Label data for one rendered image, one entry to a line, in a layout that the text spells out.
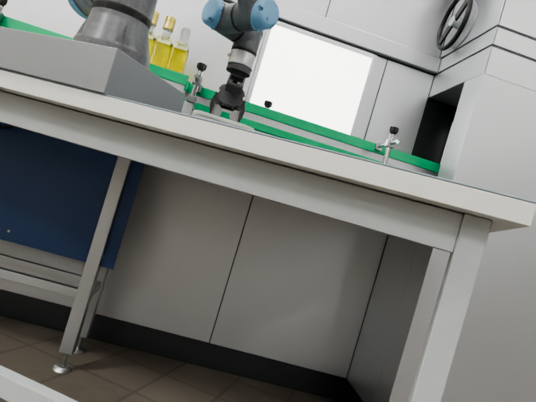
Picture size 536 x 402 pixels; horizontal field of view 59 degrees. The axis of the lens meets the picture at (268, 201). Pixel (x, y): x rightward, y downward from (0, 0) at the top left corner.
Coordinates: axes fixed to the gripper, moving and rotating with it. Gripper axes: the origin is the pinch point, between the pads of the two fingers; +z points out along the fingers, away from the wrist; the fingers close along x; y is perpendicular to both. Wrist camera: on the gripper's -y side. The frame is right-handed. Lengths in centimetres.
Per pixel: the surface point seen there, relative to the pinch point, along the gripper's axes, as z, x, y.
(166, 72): -14.7, 20.8, 13.3
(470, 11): -72, -72, 23
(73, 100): 8, 26, -46
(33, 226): 41, 45, 14
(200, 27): -40, 18, 39
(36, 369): 80, 31, 10
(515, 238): 3, -98, 3
